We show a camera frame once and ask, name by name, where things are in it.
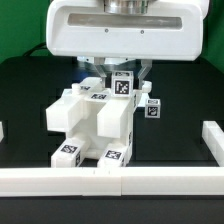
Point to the white front obstacle bar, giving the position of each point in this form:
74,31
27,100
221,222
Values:
16,182

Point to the white base tag plate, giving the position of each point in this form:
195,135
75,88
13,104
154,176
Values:
141,100

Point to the white right obstacle bar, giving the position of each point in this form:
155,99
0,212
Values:
213,136

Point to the white chair seat part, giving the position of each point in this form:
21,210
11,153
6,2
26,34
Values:
110,122

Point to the white tagged cube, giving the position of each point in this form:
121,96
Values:
152,108
122,83

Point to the white chair back frame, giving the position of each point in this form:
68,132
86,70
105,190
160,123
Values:
67,112

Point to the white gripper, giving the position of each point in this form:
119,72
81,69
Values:
129,29

